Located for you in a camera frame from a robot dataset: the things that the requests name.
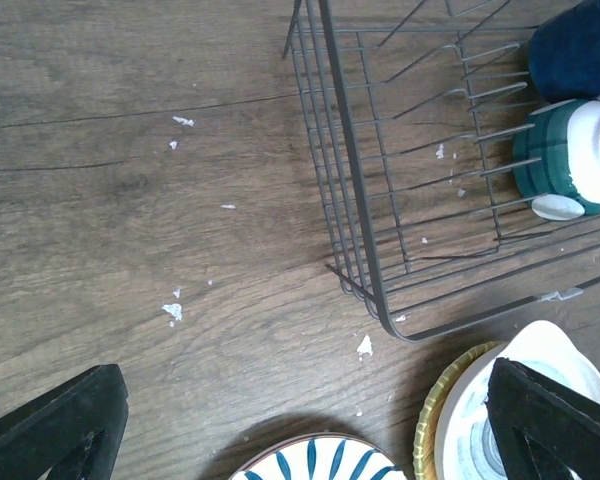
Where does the dark wire dish rack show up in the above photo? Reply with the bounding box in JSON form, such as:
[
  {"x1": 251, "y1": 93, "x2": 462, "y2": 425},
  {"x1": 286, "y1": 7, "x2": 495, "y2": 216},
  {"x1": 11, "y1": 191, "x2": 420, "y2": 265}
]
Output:
[{"x1": 284, "y1": 1, "x2": 600, "y2": 343}]

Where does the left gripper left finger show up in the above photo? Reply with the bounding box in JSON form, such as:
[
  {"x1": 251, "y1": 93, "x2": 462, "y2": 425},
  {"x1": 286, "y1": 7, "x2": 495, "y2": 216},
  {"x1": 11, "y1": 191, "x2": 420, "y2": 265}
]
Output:
[{"x1": 0, "y1": 364, "x2": 128, "y2": 479}]

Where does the white ceramic bowl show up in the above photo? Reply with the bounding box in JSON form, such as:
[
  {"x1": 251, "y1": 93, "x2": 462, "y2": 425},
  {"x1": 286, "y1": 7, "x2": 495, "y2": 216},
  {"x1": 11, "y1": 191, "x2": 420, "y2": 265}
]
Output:
[{"x1": 512, "y1": 99, "x2": 600, "y2": 216}]

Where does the blue enamel mug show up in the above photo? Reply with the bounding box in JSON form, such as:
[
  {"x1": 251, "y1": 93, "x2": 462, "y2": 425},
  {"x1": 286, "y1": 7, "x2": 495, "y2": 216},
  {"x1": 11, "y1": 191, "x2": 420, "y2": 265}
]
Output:
[{"x1": 528, "y1": 1, "x2": 600, "y2": 103}]

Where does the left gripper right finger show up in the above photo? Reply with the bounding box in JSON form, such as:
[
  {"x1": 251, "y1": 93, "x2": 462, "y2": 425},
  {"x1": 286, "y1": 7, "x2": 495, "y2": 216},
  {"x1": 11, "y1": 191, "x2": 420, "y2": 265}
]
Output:
[{"x1": 487, "y1": 358, "x2": 600, "y2": 479}]

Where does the white blue striped plate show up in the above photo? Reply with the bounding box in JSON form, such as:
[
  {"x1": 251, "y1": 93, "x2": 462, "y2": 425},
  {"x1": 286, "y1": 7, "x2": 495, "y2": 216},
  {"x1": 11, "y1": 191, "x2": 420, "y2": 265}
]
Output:
[{"x1": 232, "y1": 432, "x2": 406, "y2": 480}]

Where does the yellow patterned plate underneath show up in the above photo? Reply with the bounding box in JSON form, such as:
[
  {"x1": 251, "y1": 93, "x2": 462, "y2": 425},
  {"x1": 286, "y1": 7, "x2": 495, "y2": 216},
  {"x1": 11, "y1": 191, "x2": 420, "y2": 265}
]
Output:
[{"x1": 413, "y1": 341, "x2": 504, "y2": 480}]

